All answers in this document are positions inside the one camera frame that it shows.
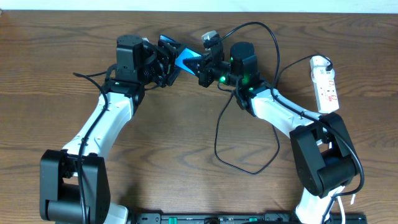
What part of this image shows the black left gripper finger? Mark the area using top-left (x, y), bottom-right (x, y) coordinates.
top-left (166, 67), bottom-right (181, 86)
top-left (158, 40), bottom-right (187, 61)

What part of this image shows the blue Galaxy S25+ smartphone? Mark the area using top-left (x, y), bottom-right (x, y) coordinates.
top-left (159, 35), bottom-right (202, 75)

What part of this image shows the black charger cable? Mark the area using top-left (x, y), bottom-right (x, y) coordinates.
top-left (213, 54), bottom-right (334, 175)

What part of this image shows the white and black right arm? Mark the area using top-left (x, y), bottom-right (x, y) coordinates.
top-left (177, 42), bottom-right (363, 223)

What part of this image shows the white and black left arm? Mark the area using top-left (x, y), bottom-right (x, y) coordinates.
top-left (39, 35), bottom-right (186, 223)

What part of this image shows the white power strip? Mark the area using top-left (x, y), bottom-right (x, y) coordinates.
top-left (310, 55), bottom-right (340, 114)

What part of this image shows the small white paper tag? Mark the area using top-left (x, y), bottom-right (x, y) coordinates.
top-left (350, 194), bottom-right (356, 205)

